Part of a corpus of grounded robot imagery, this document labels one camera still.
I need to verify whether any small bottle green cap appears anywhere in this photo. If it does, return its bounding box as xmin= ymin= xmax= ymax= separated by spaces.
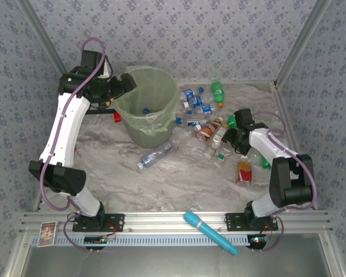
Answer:
xmin=213 ymin=154 xmax=226 ymax=169

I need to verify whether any brown coffee bottle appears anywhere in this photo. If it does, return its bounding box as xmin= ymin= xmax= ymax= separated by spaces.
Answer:
xmin=195 ymin=117 xmax=224 ymax=143

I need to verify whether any red yellow label bottle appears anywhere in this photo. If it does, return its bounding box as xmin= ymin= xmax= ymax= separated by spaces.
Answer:
xmin=236 ymin=155 xmax=254 ymax=185

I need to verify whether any blue label clear bottle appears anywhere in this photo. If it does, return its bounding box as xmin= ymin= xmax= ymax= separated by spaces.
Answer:
xmin=186 ymin=103 xmax=217 ymax=117

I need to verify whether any clear bottle pale label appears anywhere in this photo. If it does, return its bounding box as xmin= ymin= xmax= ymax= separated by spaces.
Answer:
xmin=175 ymin=117 xmax=208 ymax=128

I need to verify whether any green bottle orange cap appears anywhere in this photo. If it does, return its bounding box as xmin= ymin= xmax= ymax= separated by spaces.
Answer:
xmin=210 ymin=80 xmax=225 ymax=109

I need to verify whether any large clear water bottle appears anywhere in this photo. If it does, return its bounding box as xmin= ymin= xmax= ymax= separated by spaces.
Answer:
xmin=137 ymin=140 xmax=178 ymax=170

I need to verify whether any green mesh plastic bin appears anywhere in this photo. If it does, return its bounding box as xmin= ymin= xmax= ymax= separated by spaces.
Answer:
xmin=113 ymin=65 xmax=180 ymax=149

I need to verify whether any teal pen-shaped tool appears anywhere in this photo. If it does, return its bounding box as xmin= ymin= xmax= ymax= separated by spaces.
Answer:
xmin=183 ymin=211 xmax=239 ymax=256

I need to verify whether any small green circuit board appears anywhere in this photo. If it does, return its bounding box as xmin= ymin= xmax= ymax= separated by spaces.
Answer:
xmin=83 ymin=235 xmax=116 ymax=245
xmin=247 ymin=234 xmax=270 ymax=249

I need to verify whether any grey metal panel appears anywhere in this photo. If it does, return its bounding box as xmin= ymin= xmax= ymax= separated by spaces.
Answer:
xmin=5 ymin=233 xmax=346 ymax=277

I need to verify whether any small picture card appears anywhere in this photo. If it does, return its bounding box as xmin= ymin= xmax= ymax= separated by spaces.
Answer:
xmin=36 ymin=221 xmax=59 ymax=248

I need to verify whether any aluminium side rail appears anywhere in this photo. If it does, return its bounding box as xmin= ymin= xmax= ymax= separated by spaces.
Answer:
xmin=33 ymin=187 xmax=47 ymax=213
xmin=272 ymin=82 xmax=319 ymax=211

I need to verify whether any aluminium back rail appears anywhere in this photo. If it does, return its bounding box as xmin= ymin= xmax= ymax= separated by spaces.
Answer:
xmin=172 ymin=79 xmax=277 ymax=86

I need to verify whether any aluminium frame post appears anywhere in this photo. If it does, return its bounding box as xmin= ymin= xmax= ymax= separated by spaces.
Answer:
xmin=17 ymin=0 xmax=72 ymax=83
xmin=273 ymin=0 xmax=334 ymax=87

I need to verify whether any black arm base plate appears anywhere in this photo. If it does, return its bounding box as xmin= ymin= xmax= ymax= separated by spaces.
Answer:
xmin=72 ymin=212 xmax=125 ymax=233
xmin=225 ymin=212 xmax=279 ymax=232

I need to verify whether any aluminium front rail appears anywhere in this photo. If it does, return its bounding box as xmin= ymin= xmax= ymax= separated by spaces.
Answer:
xmin=20 ymin=210 xmax=334 ymax=235

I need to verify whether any slotted grey cable duct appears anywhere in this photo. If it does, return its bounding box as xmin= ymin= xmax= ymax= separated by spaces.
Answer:
xmin=31 ymin=233 xmax=253 ymax=248

